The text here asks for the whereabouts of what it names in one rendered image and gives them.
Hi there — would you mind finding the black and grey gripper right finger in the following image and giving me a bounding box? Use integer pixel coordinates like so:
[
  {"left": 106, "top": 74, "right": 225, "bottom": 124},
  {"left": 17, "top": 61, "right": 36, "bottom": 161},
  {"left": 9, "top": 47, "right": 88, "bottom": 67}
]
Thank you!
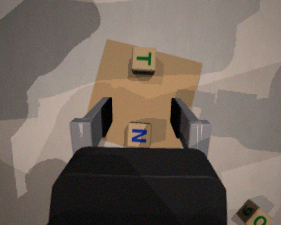
[{"left": 170, "top": 98, "right": 212, "bottom": 157}]

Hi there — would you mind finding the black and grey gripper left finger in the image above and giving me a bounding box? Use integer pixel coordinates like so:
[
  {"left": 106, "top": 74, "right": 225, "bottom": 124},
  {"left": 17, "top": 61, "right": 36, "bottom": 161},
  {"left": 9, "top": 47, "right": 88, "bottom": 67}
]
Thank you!
[{"left": 69, "top": 97, "right": 113, "bottom": 155}]

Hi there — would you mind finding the tan flat mat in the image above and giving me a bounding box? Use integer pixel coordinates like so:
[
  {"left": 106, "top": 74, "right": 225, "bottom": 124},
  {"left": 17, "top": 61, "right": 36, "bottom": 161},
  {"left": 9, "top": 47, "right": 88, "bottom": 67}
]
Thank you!
[{"left": 87, "top": 39, "right": 202, "bottom": 148}]

